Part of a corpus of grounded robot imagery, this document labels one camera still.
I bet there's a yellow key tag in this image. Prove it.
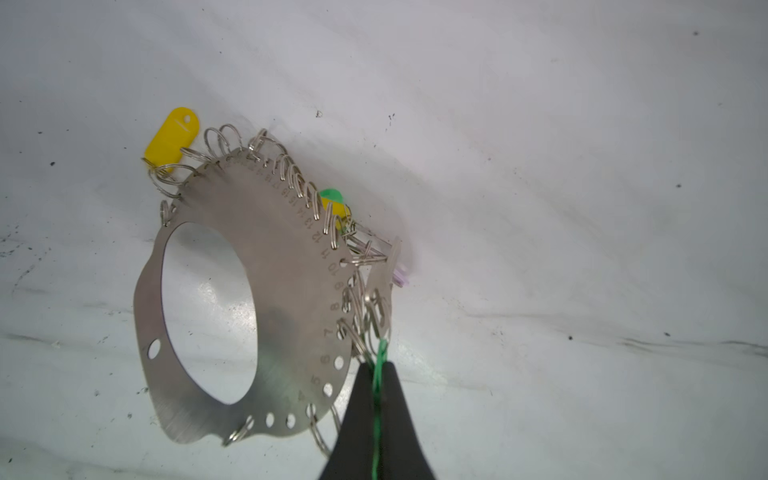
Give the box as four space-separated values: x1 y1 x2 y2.
142 107 200 168

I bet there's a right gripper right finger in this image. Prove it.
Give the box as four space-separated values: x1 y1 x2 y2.
379 361 436 480

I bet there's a metal keyring disc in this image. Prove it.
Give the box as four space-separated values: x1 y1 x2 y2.
133 122 404 458

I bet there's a green key tag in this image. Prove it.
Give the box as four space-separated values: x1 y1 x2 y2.
371 339 389 480

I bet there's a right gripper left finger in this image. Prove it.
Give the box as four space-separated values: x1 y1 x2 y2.
319 364 374 480

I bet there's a purple key tag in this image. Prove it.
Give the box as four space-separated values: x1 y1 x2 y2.
393 268 408 288

